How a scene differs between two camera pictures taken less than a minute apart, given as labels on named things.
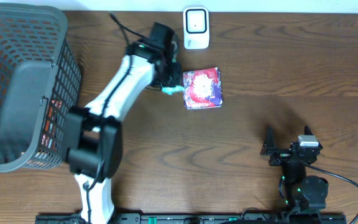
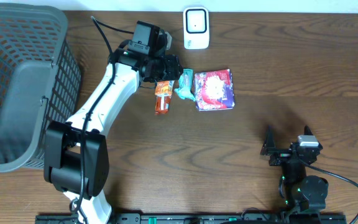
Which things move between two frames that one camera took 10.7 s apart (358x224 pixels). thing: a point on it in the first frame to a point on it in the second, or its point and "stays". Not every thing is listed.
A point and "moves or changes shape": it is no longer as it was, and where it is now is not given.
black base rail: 198,218 stays
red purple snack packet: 202,88 moves or changes shape
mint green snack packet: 170,89 to 184,90
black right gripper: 269,149 stays
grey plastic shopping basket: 29,80 stays
